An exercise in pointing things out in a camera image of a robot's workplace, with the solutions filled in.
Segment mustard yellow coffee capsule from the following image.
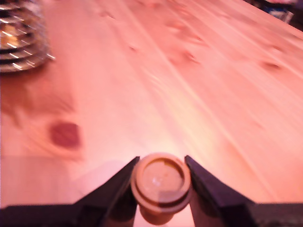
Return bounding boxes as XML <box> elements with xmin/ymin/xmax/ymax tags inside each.
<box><xmin>130</xmin><ymin>152</ymin><xmax>192</xmax><ymax>225</ymax></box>

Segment metal wire utensil rack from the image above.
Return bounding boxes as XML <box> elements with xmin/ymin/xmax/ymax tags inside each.
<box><xmin>0</xmin><ymin>0</ymin><xmax>56</xmax><ymax>73</ymax></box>

